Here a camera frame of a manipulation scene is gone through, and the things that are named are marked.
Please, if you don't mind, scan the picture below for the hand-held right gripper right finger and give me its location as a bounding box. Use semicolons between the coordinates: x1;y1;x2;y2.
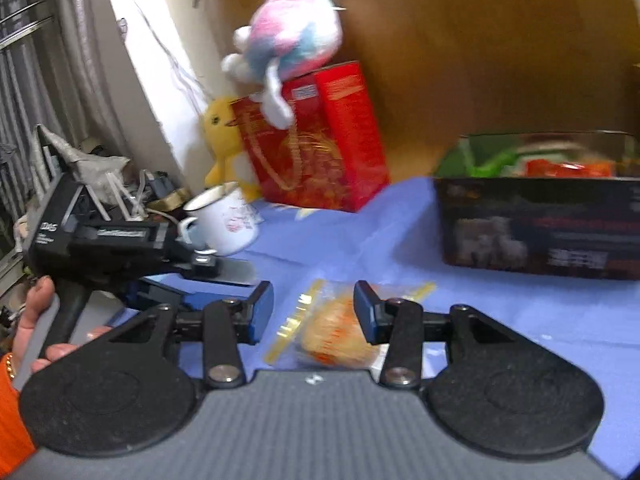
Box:
353;280;523;390

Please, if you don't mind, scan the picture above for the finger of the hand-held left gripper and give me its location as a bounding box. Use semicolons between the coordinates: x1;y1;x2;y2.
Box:
124;279;206;313
167;240;261;285

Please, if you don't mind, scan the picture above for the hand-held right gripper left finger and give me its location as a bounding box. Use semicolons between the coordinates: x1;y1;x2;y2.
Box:
107;280;276;388

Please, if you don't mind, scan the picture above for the clear yellow-trimmed snack packet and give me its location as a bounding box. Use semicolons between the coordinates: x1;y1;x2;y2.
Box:
265;278;436;371

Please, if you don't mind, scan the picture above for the black cardboard box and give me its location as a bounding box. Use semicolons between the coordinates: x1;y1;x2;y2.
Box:
432;130;640;281

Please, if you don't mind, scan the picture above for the light green wafer packet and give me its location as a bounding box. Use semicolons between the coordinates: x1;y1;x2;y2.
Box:
437;140;523;179

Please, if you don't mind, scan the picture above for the red snack packet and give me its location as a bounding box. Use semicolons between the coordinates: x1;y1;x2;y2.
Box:
522;157;617;179

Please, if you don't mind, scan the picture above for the person's left hand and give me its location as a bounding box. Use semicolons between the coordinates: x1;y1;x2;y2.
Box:
11;276;113;391

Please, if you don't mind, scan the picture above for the white enamel mug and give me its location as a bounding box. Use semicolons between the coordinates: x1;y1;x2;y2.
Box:
177;181;261;256

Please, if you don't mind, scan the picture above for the blue printed blanket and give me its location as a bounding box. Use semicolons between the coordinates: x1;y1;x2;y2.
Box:
107;176;640;480

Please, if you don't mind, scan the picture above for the grey crumpled bag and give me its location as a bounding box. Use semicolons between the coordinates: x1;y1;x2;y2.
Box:
30;124;132;196

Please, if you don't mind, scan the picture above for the yellow plush duck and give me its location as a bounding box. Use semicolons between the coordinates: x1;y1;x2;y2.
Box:
202;96;263;201

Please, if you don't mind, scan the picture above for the red gift box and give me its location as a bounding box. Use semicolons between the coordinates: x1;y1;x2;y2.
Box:
231;60;391;213

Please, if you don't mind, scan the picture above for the grey curtain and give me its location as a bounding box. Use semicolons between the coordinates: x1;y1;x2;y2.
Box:
0;0;131;211

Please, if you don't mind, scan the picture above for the pastel plush toy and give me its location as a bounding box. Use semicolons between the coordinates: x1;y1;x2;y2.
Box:
221;0;343;128

